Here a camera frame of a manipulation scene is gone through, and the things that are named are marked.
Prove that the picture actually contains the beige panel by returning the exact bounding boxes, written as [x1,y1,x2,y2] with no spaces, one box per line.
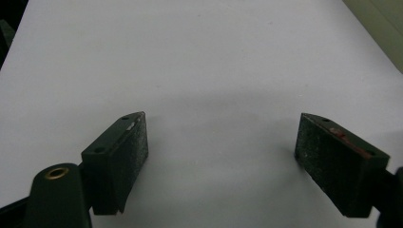
[341,0,403,75]

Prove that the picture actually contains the dark furniture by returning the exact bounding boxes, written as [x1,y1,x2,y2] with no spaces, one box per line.
[0,0,29,71]

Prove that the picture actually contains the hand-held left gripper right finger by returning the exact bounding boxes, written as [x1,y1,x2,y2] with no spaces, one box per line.
[294,112,391,219]

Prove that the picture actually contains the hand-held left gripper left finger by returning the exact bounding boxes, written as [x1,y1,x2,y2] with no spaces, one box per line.
[81,110,149,216]

